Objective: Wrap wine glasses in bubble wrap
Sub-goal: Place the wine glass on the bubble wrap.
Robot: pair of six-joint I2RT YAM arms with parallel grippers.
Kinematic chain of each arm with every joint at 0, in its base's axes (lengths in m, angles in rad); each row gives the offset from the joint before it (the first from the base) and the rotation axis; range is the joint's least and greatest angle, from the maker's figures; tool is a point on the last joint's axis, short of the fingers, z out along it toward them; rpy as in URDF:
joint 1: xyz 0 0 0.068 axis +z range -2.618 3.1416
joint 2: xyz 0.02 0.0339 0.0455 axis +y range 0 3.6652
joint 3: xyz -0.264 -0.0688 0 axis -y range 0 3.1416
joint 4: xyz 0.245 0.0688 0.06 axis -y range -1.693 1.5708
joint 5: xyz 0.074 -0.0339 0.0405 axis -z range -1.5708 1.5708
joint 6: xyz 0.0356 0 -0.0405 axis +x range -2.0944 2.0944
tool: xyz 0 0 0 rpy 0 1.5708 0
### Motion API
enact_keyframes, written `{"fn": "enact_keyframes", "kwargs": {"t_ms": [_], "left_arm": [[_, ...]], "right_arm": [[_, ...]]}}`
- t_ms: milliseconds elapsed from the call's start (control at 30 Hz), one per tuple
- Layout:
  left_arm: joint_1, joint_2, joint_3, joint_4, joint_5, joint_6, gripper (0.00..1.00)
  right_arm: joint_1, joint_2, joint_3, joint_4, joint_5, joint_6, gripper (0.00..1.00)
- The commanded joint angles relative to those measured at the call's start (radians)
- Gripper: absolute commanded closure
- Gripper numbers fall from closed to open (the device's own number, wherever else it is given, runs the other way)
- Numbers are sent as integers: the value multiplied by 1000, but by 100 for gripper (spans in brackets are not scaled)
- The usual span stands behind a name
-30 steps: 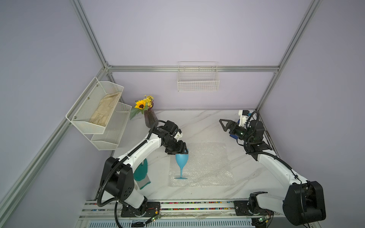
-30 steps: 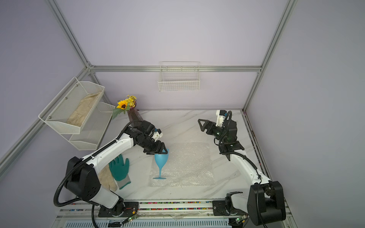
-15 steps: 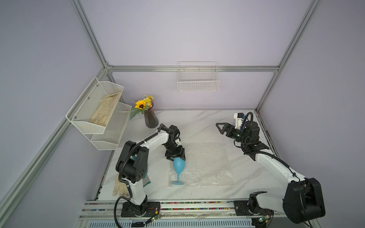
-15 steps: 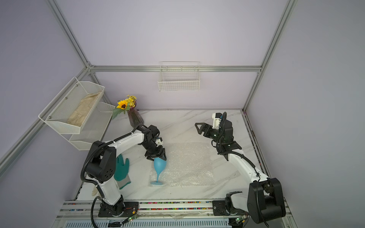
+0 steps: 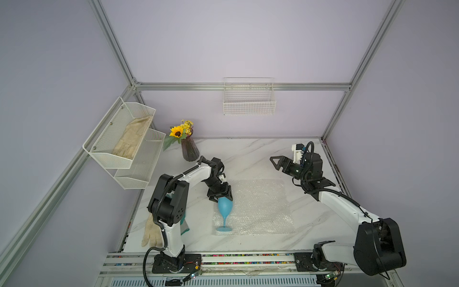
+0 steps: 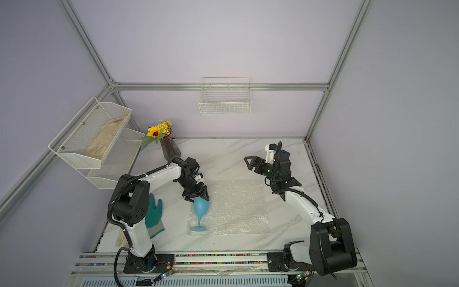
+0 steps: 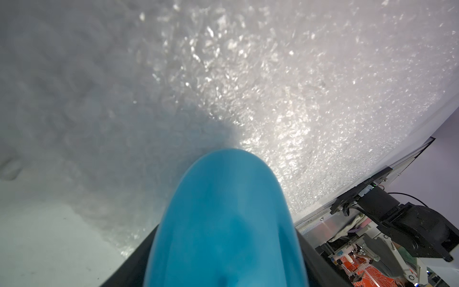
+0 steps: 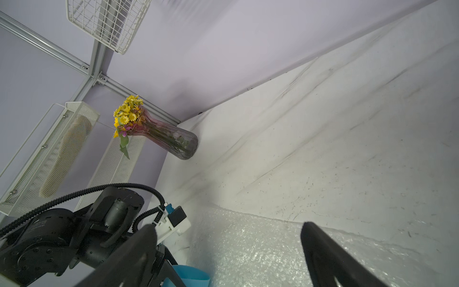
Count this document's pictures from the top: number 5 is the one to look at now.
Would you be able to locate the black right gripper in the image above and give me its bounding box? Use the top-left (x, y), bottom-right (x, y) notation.
top-left (270, 157), bottom-right (310, 183)

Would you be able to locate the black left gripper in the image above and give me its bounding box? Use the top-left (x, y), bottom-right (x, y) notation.
top-left (204, 177), bottom-right (232, 204)

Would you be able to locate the blue wine glass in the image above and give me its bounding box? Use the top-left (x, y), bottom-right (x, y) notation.
top-left (216, 197), bottom-right (233, 232)

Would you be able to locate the clear bubble wrap sheet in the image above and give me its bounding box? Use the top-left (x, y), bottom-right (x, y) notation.
top-left (213, 179), bottom-right (295, 236)

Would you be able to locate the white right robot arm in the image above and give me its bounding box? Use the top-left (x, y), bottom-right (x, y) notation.
top-left (270, 153), bottom-right (407, 276)

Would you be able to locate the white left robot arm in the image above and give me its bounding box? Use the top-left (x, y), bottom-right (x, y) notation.
top-left (148, 157), bottom-right (233, 258)

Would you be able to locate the green glove on table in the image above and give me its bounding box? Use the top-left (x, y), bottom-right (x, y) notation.
top-left (180, 214), bottom-right (190, 235)

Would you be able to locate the dark ribbed vase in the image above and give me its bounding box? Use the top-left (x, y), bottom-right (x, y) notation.
top-left (181, 134), bottom-right (200, 161)

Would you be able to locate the yellow sunflower bouquet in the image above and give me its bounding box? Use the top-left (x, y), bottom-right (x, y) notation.
top-left (163, 120), bottom-right (194, 151)

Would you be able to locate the beige glove on table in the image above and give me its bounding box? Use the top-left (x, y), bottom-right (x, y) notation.
top-left (141, 214), bottom-right (164, 248)

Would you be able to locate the white mesh lower shelf bin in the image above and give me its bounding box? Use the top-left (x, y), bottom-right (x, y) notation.
top-left (114, 129), bottom-right (166, 190)

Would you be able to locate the white mesh shelf bin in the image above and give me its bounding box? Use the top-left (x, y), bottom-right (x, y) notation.
top-left (83, 98), bottom-right (156, 169)
top-left (114, 129), bottom-right (166, 190)

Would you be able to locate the beige glove in bin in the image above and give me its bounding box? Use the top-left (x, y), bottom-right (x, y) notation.
top-left (112, 116), bottom-right (153, 160)

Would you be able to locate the white mesh upper shelf bin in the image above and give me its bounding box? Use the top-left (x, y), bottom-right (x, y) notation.
top-left (83, 98), bottom-right (156, 169)

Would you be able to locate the white wire wall basket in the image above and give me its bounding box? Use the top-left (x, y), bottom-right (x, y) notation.
top-left (223, 77), bottom-right (277, 116)

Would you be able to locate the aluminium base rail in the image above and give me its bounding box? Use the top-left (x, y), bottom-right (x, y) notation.
top-left (95, 251), bottom-right (403, 287)

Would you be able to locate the aluminium frame post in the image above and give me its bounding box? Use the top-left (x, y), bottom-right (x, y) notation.
top-left (321, 0), bottom-right (405, 141)

